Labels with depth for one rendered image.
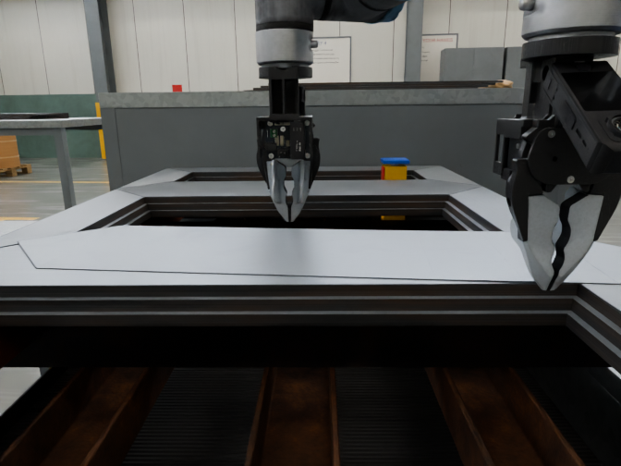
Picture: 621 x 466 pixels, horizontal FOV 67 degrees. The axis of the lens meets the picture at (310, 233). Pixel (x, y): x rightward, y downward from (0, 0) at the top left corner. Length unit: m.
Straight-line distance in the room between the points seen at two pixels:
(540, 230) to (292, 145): 0.32
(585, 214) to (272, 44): 0.40
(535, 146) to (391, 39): 9.20
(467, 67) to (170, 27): 5.64
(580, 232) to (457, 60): 8.65
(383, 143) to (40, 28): 10.58
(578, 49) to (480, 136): 0.96
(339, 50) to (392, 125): 8.25
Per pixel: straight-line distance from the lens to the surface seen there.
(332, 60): 9.54
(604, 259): 0.58
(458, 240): 0.59
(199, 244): 0.58
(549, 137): 0.43
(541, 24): 0.44
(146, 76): 10.46
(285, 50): 0.63
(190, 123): 1.36
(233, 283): 0.45
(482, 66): 9.15
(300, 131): 0.61
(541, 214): 0.44
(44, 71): 11.53
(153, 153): 1.39
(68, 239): 0.66
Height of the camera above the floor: 1.01
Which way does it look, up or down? 15 degrees down
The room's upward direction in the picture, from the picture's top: 1 degrees counter-clockwise
